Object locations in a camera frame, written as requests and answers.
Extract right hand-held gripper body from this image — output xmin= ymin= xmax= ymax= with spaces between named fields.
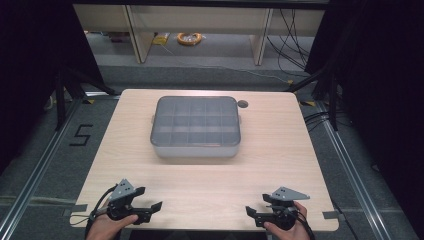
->
xmin=266 ymin=186 xmax=311 ymax=232

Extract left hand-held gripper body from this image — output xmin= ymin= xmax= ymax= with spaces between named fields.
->
xmin=105 ymin=178 xmax=138 ymax=222

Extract grey plastic compartment box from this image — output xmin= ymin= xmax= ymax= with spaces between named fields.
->
xmin=149 ymin=95 xmax=242 ymax=159

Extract person's right hand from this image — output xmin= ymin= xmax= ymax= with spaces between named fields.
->
xmin=263 ymin=201 xmax=311 ymax=240

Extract person's left hand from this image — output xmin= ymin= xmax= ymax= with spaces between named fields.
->
xmin=86 ymin=213 xmax=140 ymax=240

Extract grey tape strip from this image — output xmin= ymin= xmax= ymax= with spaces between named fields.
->
xmin=62 ymin=203 xmax=89 ymax=218
xmin=321 ymin=210 xmax=346 ymax=221

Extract black tape floor mark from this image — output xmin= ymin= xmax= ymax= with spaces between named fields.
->
xmin=68 ymin=124 xmax=94 ymax=147

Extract black metal stand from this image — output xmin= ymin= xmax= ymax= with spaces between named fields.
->
xmin=285 ymin=65 xmax=340 ymax=132
xmin=53 ymin=65 xmax=118 ymax=132

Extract yellow packet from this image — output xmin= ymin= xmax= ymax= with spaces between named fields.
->
xmin=152 ymin=32 xmax=171 ymax=46

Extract black curtain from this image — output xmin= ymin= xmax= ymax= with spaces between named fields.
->
xmin=0 ymin=0 xmax=106 ymax=174
xmin=305 ymin=0 xmax=424 ymax=234

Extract light wooden shelf unit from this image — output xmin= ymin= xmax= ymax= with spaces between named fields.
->
xmin=73 ymin=3 xmax=326 ymax=66

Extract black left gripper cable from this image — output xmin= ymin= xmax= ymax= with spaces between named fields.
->
xmin=69 ymin=184 xmax=120 ymax=240

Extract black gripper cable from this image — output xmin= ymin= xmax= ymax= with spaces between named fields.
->
xmin=289 ymin=205 xmax=316 ymax=240
xmin=69 ymin=184 xmax=120 ymax=240

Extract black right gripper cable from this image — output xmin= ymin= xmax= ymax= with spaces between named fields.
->
xmin=289 ymin=205 xmax=316 ymax=240

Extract aluminium floor rail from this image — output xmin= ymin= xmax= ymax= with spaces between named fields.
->
xmin=314 ymin=99 xmax=395 ymax=240
xmin=0 ymin=98 xmax=86 ymax=240

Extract black floor cables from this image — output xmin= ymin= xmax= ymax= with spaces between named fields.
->
xmin=302 ymin=111 xmax=336 ymax=132

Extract bundle of black cables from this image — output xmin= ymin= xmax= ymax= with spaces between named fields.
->
xmin=266 ymin=8 xmax=312 ymax=72

